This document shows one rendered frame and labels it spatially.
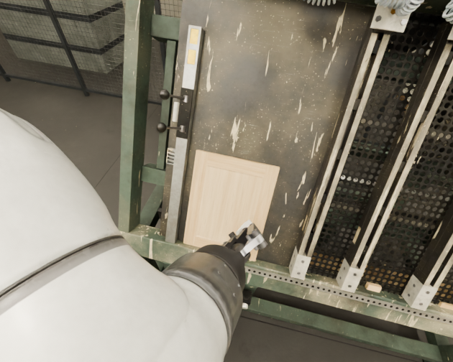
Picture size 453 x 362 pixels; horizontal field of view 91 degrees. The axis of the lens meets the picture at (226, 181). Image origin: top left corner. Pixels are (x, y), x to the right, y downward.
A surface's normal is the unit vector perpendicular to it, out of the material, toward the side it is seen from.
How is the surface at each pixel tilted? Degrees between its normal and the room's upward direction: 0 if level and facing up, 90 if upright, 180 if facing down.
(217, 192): 58
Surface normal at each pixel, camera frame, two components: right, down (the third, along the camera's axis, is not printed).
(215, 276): 0.51, -0.82
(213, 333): 0.89, -0.45
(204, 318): 0.76, -0.65
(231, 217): -0.15, 0.29
